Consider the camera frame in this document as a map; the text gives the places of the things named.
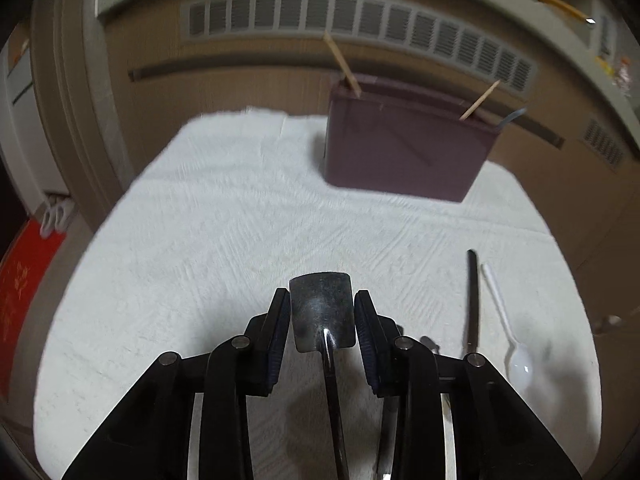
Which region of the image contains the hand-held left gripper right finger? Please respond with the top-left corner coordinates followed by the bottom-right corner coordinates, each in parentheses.
top-left (354, 290), bottom-right (583, 480)

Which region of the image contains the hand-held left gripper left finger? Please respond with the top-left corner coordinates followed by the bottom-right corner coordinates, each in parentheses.
top-left (62, 288), bottom-right (291, 480)

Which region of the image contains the shovel-shaped metal spoon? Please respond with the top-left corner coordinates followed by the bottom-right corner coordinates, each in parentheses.
top-left (289, 271), bottom-right (357, 480)

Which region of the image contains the white plastic spoon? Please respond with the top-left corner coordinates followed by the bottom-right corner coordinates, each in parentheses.
top-left (480, 262), bottom-right (535, 391)

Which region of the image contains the purple plastic utensil box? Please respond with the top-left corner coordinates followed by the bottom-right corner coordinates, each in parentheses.
top-left (322, 74), bottom-right (501, 205)

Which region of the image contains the wooden chopstick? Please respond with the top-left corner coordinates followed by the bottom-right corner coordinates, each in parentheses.
top-left (322, 32), bottom-right (363, 98)
top-left (459, 79), bottom-right (502, 122)

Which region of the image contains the blue plastic spoon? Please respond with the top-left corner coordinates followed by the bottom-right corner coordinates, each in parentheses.
top-left (497, 107), bottom-right (528, 133)

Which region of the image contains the white textured towel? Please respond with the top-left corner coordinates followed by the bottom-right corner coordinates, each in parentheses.
top-left (32, 106), bottom-right (603, 480)

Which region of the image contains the red doormat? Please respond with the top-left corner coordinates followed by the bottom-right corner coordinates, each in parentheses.
top-left (0, 217), bottom-right (68, 361)

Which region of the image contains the short grey vent grille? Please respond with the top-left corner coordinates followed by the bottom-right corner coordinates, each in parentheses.
top-left (580, 117), bottom-right (626, 171)

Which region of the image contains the long grey vent grille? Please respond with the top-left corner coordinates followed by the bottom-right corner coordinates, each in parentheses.
top-left (180, 0), bottom-right (538, 95)

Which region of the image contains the black wok with yellow handle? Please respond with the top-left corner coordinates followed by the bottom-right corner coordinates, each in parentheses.
top-left (530, 0), bottom-right (598, 25)

